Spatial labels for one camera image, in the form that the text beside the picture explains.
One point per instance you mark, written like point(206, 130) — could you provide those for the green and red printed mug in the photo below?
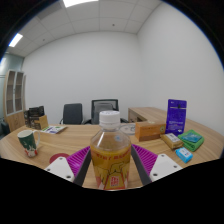
point(28, 141)

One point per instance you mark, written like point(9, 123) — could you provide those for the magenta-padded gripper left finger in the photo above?
point(76, 161)

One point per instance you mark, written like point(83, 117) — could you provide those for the flat black carton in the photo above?
point(36, 111)

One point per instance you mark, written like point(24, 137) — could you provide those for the orange-brown wooden box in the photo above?
point(150, 131)

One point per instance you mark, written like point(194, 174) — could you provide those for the green folded cloth pack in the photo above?
point(191, 141)

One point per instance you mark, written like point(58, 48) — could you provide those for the wooden glass-door shelf cabinet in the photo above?
point(15, 100)

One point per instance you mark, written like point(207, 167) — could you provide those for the tall black carton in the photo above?
point(27, 119)

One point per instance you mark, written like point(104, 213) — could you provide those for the flat round red coaster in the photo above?
point(58, 157)

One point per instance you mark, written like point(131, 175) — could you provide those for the square ceiling light panel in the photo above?
point(78, 2)
point(15, 39)

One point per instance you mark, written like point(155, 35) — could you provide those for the purple upright box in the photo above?
point(176, 116)

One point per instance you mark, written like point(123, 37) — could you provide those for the black mesh-back office chair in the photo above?
point(105, 105)

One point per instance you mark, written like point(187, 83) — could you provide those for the small light blue box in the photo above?
point(184, 155)

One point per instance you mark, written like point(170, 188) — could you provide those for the yellow drink bottle white cap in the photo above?
point(110, 156)

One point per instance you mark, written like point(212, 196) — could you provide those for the dark grey padded chair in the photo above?
point(72, 114)

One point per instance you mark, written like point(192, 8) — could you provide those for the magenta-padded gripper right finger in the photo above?
point(146, 159)

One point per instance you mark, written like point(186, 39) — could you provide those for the white printed leaflet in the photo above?
point(54, 129)

